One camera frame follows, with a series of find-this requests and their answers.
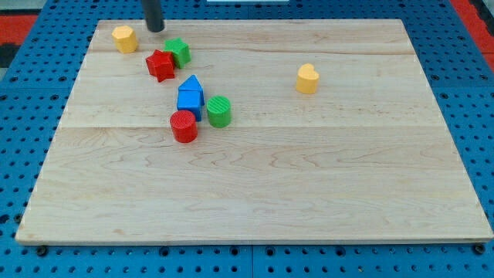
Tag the green star block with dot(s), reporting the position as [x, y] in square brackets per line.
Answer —
[180, 51]

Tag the red star block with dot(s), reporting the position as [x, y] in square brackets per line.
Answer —
[161, 65]

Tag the light wooden board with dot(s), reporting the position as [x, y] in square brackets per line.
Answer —
[366, 159]

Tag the green cylinder block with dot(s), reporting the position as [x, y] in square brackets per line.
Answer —
[219, 111]

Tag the red cylinder block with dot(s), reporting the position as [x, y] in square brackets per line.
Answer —
[183, 125]

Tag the blue cube block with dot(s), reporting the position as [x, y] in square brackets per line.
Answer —
[191, 101]

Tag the blue triangle block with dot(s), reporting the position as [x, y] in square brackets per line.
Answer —
[192, 84]

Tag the yellow heart block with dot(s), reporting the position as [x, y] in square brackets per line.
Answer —
[307, 79]

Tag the yellow hexagon block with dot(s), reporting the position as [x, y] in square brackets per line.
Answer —
[125, 39]

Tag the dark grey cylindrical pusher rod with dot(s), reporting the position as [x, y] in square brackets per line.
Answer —
[153, 15]

